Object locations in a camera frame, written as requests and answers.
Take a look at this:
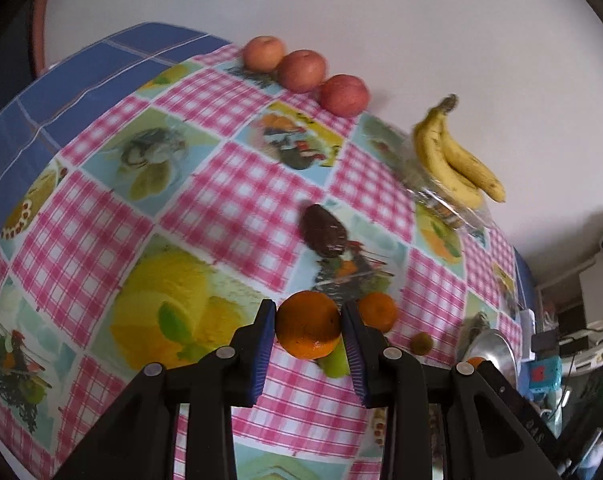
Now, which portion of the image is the pale red apple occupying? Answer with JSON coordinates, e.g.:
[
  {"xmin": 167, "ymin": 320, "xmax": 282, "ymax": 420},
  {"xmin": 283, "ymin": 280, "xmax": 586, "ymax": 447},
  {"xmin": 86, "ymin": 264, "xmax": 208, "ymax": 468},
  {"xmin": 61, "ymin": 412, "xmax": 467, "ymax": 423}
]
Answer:
[{"xmin": 242, "ymin": 35, "xmax": 287, "ymax": 73}]

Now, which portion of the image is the white plastic object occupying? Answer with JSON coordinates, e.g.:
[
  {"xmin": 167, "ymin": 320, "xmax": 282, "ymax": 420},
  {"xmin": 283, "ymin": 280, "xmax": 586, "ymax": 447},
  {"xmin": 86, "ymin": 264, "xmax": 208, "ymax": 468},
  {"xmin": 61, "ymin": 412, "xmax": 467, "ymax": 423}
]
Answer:
[{"xmin": 518, "ymin": 308, "xmax": 536, "ymax": 361}]

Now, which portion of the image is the clear plastic container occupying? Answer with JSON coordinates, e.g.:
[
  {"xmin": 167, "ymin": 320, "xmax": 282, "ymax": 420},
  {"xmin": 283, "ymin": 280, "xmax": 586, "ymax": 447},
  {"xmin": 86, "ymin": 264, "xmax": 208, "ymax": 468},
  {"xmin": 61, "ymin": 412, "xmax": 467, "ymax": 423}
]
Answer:
[{"xmin": 399, "ymin": 155, "xmax": 493, "ymax": 233}]

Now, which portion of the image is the black box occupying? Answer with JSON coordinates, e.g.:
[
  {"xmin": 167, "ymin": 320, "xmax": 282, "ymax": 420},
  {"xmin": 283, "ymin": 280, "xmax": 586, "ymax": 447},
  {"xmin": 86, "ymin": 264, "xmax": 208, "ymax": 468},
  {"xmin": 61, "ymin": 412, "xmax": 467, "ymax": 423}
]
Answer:
[{"xmin": 531, "ymin": 330, "xmax": 561, "ymax": 354}]

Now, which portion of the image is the yellow banana bunch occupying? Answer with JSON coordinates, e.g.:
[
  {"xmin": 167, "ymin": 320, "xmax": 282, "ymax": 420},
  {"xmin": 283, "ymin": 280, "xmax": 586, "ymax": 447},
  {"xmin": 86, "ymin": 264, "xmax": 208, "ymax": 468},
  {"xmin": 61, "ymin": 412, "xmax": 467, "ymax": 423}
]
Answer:
[{"xmin": 412, "ymin": 94, "xmax": 507, "ymax": 210}]

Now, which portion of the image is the dark avocado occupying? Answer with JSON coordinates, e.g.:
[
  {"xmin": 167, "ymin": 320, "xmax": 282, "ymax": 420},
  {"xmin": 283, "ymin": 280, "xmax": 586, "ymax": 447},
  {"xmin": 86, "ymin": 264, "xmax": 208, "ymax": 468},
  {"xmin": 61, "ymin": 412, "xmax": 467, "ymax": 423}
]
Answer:
[{"xmin": 301, "ymin": 203, "xmax": 347, "ymax": 257}]

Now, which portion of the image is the small orange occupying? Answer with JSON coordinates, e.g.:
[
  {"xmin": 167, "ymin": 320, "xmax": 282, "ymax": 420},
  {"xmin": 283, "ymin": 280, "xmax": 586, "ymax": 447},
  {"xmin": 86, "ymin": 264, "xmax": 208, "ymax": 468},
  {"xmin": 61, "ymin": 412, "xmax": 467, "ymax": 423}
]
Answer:
[{"xmin": 357, "ymin": 292, "xmax": 399, "ymax": 333}]

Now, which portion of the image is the reddish brown board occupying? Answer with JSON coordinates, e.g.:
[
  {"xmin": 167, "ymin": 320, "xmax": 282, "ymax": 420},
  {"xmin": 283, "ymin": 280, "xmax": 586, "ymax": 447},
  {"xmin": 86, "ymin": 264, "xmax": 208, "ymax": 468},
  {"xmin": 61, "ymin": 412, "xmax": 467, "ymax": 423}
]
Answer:
[{"xmin": 30, "ymin": 0, "xmax": 51, "ymax": 77}]

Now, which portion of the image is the metal plate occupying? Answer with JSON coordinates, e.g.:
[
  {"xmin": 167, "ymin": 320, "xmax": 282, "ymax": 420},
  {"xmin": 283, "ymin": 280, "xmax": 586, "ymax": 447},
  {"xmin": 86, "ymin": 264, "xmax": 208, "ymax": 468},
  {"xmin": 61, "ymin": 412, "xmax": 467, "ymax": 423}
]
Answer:
[{"xmin": 454, "ymin": 327, "xmax": 519, "ymax": 396}]

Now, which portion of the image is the large orange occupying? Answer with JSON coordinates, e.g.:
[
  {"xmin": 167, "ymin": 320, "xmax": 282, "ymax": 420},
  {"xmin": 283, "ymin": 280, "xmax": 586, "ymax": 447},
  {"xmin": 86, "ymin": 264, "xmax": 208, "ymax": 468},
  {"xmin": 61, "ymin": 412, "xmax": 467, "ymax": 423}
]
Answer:
[{"xmin": 275, "ymin": 291, "xmax": 342, "ymax": 360}]

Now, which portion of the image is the oval green fruit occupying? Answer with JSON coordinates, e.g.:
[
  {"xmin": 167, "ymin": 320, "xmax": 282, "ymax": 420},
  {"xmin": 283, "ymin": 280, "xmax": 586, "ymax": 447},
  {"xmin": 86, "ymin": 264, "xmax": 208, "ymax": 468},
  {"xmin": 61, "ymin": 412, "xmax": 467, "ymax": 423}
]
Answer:
[{"xmin": 316, "ymin": 336, "xmax": 351, "ymax": 379}]

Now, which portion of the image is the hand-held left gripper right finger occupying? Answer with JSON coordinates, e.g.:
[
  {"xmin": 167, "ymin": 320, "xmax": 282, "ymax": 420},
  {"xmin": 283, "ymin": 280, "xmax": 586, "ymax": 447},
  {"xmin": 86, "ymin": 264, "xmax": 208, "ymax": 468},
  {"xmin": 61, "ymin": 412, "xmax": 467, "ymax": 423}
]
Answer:
[{"xmin": 341, "ymin": 302, "xmax": 567, "ymax": 480}]

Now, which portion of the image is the white cabinet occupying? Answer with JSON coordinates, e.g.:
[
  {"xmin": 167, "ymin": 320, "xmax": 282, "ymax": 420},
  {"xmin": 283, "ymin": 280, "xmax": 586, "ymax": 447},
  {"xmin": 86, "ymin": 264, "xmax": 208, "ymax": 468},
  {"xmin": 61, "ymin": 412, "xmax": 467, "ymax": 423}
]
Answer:
[{"xmin": 579, "ymin": 249, "xmax": 603, "ymax": 332}]

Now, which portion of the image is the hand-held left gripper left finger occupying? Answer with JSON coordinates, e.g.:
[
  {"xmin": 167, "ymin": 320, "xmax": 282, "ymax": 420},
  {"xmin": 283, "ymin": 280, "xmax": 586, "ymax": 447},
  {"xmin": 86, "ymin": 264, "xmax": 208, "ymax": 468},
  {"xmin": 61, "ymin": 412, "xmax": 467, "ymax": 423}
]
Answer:
[{"xmin": 56, "ymin": 300, "xmax": 277, "ymax": 480}]

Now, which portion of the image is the blue box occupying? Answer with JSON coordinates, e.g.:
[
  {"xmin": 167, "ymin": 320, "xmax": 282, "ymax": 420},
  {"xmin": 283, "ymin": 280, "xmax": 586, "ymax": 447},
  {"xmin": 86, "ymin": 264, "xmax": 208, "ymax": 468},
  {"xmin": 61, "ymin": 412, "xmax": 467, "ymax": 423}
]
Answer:
[{"xmin": 528, "ymin": 359, "xmax": 563, "ymax": 394}]

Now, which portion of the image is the pink checkered printed tablecloth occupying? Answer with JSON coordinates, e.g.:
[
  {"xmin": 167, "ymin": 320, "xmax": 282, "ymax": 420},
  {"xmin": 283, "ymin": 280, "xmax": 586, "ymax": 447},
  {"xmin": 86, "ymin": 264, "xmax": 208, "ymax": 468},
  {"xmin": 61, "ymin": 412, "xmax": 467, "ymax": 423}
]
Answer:
[{"xmin": 0, "ymin": 42, "xmax": 537, "ymax": 480}]

